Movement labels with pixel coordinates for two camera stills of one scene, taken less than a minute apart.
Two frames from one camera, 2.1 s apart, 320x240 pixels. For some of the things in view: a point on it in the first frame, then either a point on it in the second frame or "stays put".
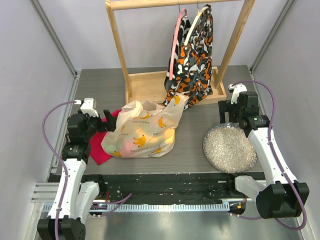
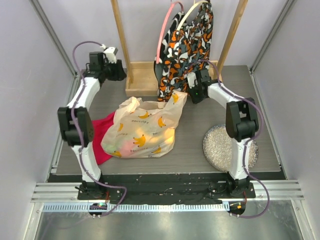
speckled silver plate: x=227 y=147 stays put
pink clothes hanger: x=173 y=48 to x=164 y=26
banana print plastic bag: x=144 y=129 stays put
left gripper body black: x=93 y=124 to x=112 y=71
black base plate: x=176 y=188 stays put
